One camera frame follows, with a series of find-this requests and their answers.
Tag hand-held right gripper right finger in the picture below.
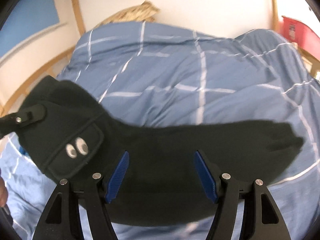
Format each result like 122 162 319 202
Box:
194 150 292 240

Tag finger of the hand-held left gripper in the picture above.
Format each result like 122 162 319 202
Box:
0 104 48 138

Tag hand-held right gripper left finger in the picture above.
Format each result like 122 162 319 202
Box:
31 151 130 240

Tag black pants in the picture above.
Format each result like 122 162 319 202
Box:
19 76 306 228

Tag person's left hand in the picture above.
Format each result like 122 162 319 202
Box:
0 176 9 207

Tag blue checked duvet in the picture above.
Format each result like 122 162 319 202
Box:
0 21 320 240

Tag beige patterned pillow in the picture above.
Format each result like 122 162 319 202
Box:
98 0 161 27

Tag red storage bin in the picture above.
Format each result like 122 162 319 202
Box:
281 15 320 63

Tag blue wall panel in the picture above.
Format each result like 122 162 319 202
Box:
0 0 61 61

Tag wooden bunk bed frame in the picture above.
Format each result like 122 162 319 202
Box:
0 0 320 117

